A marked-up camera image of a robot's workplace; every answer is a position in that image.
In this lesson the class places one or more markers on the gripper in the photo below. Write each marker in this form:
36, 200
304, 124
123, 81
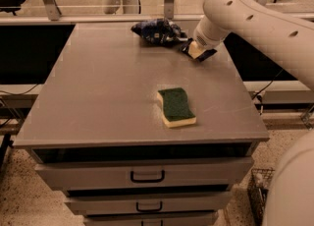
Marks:
203, 38

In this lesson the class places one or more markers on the blue rxbar blueberry wrapper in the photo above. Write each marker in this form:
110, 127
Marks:
184, 50

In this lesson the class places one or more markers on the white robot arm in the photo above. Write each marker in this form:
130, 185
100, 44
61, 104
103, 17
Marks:
289, 42

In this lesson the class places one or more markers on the blue chip bag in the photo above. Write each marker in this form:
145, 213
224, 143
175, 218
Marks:
159, 31

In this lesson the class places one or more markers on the green yellow sponge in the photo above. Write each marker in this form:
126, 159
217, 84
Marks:
175, 108

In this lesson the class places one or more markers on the grey drawer cabinet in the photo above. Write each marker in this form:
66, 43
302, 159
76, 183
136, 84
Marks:
97, 118

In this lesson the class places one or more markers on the glass barrier rail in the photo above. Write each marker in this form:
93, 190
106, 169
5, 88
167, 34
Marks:
72, 20

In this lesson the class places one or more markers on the top drawer black handle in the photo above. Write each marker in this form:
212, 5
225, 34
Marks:
147, 178

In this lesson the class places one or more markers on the drawer black handle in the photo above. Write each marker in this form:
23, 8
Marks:
152, 223
147, 178
149, 207

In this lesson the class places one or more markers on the wire basket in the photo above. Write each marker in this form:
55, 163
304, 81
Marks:
257, 189

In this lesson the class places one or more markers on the middle drawer black handle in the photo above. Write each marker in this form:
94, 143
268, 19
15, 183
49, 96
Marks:
149, 207

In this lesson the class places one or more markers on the bottom drawer black handle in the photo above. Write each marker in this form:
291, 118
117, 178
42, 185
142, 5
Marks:
152, 223

